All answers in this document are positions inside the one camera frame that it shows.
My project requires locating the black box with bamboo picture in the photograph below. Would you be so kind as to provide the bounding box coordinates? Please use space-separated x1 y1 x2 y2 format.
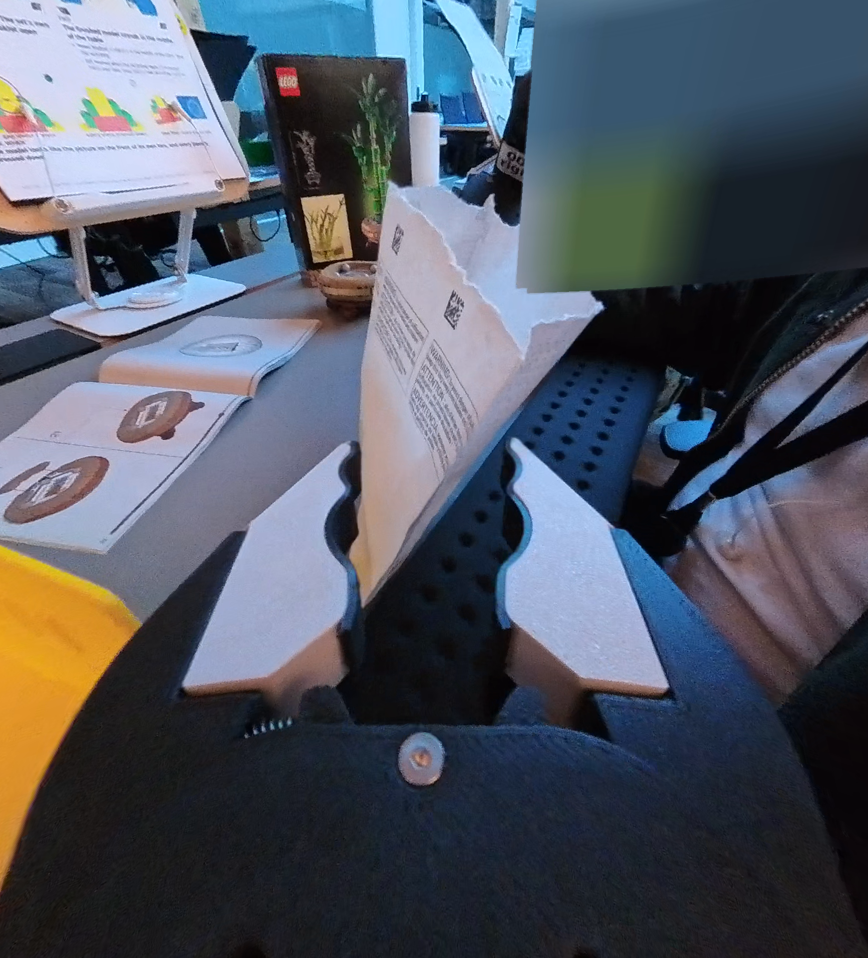
256 54 414 270

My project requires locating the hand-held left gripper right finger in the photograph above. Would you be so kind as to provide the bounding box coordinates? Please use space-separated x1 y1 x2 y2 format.
495 439 670 727

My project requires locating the instruction booklet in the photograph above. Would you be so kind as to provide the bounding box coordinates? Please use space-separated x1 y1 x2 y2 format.
0 314 322 555

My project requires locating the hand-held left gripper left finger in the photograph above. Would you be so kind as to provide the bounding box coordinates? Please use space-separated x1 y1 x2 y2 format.
181 442 366 723

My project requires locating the yellow plastic bin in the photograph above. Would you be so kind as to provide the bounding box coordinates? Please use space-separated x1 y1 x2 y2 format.
0 527 141 958

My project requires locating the white bottle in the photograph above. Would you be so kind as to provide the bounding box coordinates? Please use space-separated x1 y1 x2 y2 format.
409 93 442 188

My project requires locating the brick-built plant pot model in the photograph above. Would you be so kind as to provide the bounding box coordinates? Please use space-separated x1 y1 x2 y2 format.
308 260 381 321

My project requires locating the white printed paper bag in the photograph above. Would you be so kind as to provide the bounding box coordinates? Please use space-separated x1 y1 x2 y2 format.
347 182 603 600

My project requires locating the printed instruction sheet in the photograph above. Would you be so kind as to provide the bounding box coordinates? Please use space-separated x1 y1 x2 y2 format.
0 0 248 203

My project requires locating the black perforated chair armrest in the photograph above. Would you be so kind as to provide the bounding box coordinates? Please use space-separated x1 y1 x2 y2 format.
344 355 665 727

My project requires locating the black lanyard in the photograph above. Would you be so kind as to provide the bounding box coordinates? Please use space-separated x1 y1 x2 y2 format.
658 322 868 525

